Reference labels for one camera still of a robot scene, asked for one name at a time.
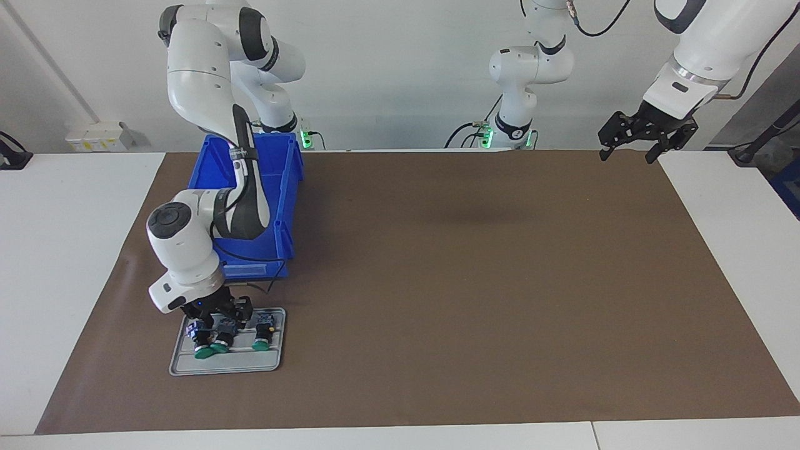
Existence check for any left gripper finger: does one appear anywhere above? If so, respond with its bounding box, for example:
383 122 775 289
646 124 699 164
598 111 626 162

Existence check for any green push button switch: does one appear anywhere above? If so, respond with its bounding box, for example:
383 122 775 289
189 319 214 360
209 316 238 355
251 312 277 351

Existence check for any grey metal tray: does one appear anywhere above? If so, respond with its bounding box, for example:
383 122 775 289
169 307 287 376

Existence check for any black stand pole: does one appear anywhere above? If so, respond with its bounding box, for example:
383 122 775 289
728 100 800 166

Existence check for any blue crate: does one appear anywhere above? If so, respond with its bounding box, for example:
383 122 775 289
770 156 800 221

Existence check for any blue plastic storage bin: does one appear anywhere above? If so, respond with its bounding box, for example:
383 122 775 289
187 132 305 280

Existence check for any brown table mat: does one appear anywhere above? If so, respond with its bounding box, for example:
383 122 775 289
34 150 800 435

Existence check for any black clamp object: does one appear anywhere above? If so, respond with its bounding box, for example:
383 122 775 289
0 130 33 171

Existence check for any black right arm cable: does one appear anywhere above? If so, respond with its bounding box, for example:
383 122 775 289
211 119 296 294

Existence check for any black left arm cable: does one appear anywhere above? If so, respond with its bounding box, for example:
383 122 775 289
566 0 800 104

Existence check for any white wall socket box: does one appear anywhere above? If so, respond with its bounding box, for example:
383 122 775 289
66 121 135 153

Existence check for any white wall cable duct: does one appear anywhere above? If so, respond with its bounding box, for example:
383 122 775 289
0 0 101 126

